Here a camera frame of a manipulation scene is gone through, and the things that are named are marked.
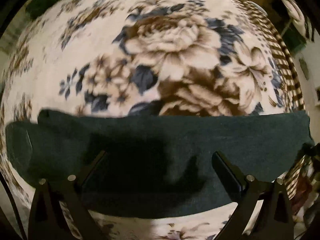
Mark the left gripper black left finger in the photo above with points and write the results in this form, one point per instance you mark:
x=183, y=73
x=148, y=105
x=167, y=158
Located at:
x=46, y=219

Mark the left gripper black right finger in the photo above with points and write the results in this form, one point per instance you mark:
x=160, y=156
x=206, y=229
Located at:
x=263, y=210

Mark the dark green denim pant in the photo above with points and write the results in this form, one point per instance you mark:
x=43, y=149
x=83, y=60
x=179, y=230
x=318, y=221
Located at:
x=154, y=166

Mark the floral cream fleece blanket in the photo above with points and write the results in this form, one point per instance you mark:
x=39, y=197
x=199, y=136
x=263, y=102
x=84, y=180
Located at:
x=118, y=58

